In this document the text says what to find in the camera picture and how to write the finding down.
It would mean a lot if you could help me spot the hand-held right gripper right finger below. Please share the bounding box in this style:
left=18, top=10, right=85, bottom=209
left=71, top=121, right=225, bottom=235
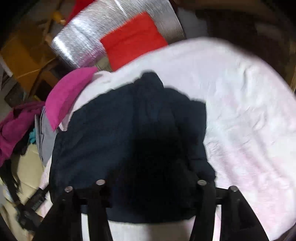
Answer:
left=189, top=179, right=270, bottom=241

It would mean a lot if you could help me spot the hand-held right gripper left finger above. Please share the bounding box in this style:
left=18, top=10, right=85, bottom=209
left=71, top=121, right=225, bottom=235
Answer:
left=35, top=179, right=112, bottom=241

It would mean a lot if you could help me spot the navy blue jacket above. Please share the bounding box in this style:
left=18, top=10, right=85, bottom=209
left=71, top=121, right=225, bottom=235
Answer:
left=49, top=72, right=217, bottom=224

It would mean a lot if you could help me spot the black cloth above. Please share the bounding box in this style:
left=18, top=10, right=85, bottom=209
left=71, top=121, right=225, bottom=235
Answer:
left=0, top=139, right=30, bottom=202

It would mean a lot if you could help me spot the grey cloth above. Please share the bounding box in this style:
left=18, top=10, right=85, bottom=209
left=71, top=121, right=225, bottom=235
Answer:
left=35, top=112, right=59, bottom=166

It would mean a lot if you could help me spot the teal cloth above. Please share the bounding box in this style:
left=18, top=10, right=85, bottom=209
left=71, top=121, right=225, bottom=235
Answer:
left=29, top=128, right=38, bottom=144

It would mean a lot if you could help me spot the purple garment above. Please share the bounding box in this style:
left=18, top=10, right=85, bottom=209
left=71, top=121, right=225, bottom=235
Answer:
left=0, top=101, right=45, bottom=166

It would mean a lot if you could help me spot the white pink bed sheet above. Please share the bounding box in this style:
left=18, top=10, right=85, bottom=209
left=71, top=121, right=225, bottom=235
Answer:
left=39, top=37, right=296, bottom=241

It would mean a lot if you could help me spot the pink folded cloth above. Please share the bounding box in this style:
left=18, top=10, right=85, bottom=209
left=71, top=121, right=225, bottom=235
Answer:
left=45, top=67, right=99, bottom=131

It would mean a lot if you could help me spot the silver foil mat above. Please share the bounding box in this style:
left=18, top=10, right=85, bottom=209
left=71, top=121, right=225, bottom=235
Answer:
left=51, top=0, right=186, bottom=70

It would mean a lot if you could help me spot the folded red cloth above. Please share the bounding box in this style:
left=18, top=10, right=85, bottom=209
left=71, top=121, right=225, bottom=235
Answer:
left=100, top=12, right=168, bottom=71

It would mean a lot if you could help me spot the wooden chair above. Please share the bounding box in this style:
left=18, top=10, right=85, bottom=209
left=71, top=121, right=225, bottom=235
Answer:
left=44, top=11, right=67, bottom=44

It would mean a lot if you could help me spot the black strapped device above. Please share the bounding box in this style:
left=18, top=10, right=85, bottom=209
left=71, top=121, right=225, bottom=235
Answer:
left=15, top=186, right=50, bottom=231

